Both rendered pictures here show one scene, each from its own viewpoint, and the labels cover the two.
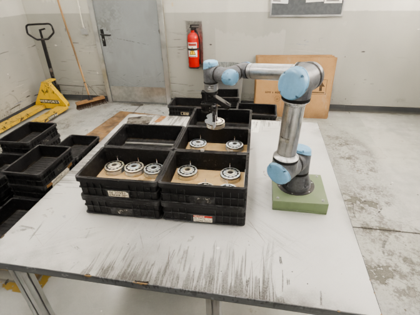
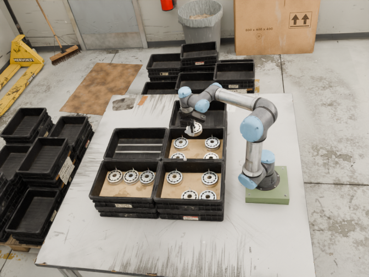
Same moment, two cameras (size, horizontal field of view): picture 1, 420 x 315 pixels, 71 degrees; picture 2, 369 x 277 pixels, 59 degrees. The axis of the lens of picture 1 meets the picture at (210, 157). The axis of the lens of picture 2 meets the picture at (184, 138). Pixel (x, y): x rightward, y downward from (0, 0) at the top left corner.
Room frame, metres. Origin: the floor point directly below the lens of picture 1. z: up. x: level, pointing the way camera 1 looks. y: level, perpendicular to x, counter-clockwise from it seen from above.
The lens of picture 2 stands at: (-0.03, -0.10, 2.48)
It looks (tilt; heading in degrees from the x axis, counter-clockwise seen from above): 45 degrees down; 5
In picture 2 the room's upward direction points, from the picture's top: 10 degrees counter-clockwise
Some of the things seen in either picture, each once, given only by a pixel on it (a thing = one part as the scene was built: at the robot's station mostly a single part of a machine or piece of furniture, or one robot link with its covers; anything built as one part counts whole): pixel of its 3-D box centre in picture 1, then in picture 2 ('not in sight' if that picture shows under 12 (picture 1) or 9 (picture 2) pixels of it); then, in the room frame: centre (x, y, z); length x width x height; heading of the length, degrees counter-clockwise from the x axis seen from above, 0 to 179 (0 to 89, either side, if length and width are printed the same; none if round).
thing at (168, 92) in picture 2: not in sight; (162, 97); (2.87, 0.32, 0.26); 0.40 x 0.30 x 0.23; 79
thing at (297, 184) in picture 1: (296, 177); (264, 173); (1.25, -0.45, 0.81); 0.15 x 0.15 x 0.10
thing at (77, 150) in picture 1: (77, 161); (72, 142); (2.26, 1.19, 0.31); 0.40 x 0.30 x 0.34; 169
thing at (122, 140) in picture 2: (147, 144); (138, 149); (1.53, 0.37, 0.87); 0.40 x 0.30 x 0.11; 81
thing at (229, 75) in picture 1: (227, 75); (200, 101); (1.43, -0.10, 1.29); 0.11 x 0.11 x 0.08; 45
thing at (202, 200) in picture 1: (206, 178); (190, 185); (1.17, 0.02, 0.87); 0.40 x 0.30 x 0.11; 81
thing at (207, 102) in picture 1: (209, 101); (186, 116); (1.50, -0.01, 1.14); 0.09 x 0.08 x 0.12; 81
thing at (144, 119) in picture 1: (139, 119); (122, 103); (2.27, 0.59, 0.71); 0.22 x 0.19 x 0.01; 79
